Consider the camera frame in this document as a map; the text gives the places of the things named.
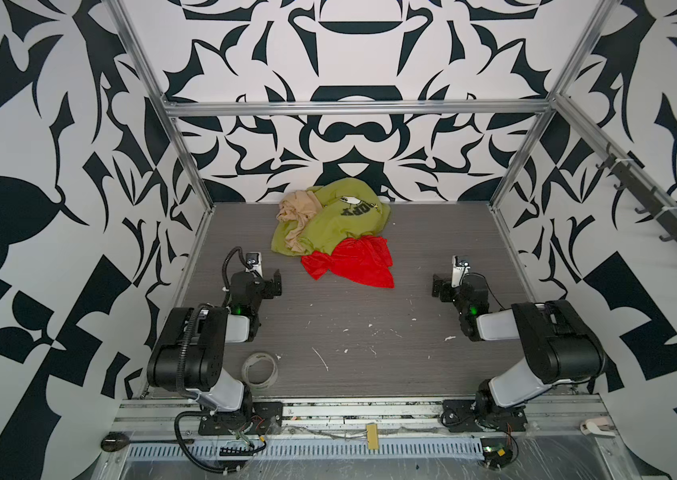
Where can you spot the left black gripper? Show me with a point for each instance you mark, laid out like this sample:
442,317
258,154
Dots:
273,285

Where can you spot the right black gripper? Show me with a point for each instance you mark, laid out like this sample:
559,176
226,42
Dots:
443,288

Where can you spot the red cloth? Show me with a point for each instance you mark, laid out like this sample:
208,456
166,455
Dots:
365,261

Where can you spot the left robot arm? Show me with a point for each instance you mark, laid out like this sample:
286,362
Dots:
188,358

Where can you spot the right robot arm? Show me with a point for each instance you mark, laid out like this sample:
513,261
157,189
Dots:
558,347

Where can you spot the beige cloth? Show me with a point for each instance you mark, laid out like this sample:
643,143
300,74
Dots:
299,207

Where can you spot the clear tape roll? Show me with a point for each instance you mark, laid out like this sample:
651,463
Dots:
260,371

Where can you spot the green printed t-shirt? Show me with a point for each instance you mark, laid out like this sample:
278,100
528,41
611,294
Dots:
350,209

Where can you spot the yellow tag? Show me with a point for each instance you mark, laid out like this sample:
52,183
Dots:
372,437

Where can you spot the small circuit board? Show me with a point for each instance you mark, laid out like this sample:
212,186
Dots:
498,453

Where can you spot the black round knob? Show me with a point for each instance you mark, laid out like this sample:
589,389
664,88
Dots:
114,442

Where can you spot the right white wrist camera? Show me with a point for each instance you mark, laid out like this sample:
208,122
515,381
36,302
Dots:
459,270

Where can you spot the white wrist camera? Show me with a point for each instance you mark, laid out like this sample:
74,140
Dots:
459,270
254,263

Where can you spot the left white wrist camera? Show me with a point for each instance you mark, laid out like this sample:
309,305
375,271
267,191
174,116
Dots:
254,263

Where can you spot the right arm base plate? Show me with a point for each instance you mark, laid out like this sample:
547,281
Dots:
460,416

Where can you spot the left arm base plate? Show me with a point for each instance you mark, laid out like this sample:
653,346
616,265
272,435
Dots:
253,418

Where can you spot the white slotted cable duct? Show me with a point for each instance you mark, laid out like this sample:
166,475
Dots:
317,449

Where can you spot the black wall hook rack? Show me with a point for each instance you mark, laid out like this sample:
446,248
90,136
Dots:
653,201

